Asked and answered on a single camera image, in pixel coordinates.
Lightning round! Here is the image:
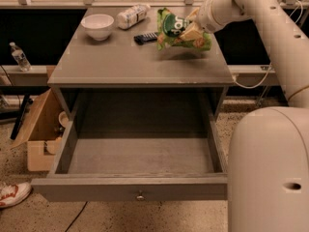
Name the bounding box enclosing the grey cabinet with counter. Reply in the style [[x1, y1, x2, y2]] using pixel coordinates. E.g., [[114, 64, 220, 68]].
[[47, 6, 237, 121]]

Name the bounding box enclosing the open grey top drawer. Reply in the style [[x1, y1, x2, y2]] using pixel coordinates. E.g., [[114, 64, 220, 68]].
[[30, 90, 230, 203]]

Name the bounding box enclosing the white cable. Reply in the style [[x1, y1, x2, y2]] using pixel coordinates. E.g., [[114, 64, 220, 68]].
[[234, 0, 305, 90]]

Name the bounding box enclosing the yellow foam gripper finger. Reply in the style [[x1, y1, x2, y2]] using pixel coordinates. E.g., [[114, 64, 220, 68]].
[[180, 21, 204, 42], [186, 8, 199, 21]]

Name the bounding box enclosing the black stand leg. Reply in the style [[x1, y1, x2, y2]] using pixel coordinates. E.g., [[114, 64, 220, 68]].
[[11, 94, 32, 140]]

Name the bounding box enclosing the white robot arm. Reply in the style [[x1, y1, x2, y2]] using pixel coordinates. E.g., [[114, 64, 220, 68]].
[[196, 0, 309, 232]]

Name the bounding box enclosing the green rice chip bag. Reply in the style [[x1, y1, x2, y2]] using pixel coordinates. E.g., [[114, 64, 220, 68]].
[[156, 8, 211, 51]]

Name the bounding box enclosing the white ceramic bowl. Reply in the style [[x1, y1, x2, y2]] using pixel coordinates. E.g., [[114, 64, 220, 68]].
[[80, 14, 114, 41]]

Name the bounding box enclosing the grey side ledge rail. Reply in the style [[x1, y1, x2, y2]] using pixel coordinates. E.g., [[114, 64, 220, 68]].
[[228, 65, 279, 89]]

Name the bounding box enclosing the dark blue snack bar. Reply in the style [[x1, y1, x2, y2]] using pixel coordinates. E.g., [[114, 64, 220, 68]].
[[133, 32, 157, 45]]

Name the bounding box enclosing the black floor cable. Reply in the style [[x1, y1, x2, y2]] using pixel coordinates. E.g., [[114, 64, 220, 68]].
[[64, 201, 89, 232]]

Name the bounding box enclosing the metal drawer knob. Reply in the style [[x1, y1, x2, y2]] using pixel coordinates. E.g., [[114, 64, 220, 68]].
[[136, 190, 145, 201]]

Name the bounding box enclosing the clear plastic water bottle lying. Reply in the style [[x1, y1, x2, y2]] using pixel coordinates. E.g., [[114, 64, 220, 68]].
[[116, 4, 151, 30]]

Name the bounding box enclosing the cardboard box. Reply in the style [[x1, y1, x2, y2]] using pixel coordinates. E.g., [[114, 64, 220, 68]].
[[12, 89, 69, 171]]

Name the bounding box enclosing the white and red sneaker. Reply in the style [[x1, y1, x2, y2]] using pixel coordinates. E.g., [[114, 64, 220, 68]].
[[0, 182, 32, 209]]

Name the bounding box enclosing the upright water bottle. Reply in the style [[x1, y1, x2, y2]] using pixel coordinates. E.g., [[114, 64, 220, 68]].
[[10, 42, 31, 72]]

